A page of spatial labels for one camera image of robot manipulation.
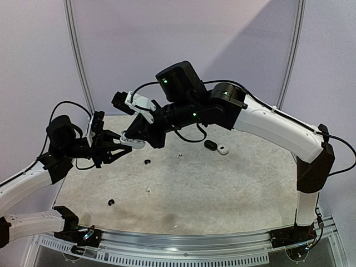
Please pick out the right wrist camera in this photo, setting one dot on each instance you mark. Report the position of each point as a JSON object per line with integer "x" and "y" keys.
{"x": 129, "y": 103}

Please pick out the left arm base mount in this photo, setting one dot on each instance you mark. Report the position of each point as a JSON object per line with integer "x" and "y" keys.
{"x": 82, "y": 236}

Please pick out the left aluminium frame post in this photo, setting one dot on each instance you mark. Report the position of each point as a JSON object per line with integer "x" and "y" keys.
{"x": 72, "y": 31}

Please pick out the aluminium frame post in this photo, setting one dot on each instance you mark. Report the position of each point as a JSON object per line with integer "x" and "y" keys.
{"x": 295, "y": 38}
{"x": 72, "y": 31}

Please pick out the black earbud lower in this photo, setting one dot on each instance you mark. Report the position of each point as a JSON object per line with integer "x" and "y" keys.
{"x": 111, "y": 202}

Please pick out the small white charging case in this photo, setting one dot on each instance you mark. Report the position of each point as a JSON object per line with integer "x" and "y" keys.
{"x": 222, "y": 149}

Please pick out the white oval charging case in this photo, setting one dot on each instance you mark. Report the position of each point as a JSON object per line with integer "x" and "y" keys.
{"x": 132, "y": 141}

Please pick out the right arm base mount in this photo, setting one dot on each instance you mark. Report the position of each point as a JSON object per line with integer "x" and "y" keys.
{"x": 296, "y": 234}

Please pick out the aluminium front rail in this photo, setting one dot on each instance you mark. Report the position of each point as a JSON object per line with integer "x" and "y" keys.
{"x": 257, "y": 248}

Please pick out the right aluminium frame post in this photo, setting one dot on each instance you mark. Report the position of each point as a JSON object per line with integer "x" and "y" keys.
{"x": 295, "y": 38}

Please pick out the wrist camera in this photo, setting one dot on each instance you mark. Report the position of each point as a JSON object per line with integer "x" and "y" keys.
{"x": 129, "y": 103}
{"x": 94, "y": 127}

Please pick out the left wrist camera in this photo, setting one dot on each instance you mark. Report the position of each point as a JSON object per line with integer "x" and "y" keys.
{"x": 94, "y": 127}

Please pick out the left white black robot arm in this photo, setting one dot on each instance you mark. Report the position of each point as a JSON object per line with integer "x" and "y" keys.
{"x": 67, "y": 143}

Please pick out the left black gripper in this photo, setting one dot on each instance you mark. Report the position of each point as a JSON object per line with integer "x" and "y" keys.
{"x": 100, "y": 151}

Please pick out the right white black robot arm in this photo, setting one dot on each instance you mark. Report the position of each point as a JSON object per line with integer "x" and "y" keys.
{"x": 231, "y": 106}

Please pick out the black charging case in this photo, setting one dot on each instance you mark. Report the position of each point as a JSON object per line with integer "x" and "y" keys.
{"x": 210, "y": 145}

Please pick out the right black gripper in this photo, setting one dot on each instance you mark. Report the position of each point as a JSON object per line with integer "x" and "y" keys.
{"x": 150, "y": 129}

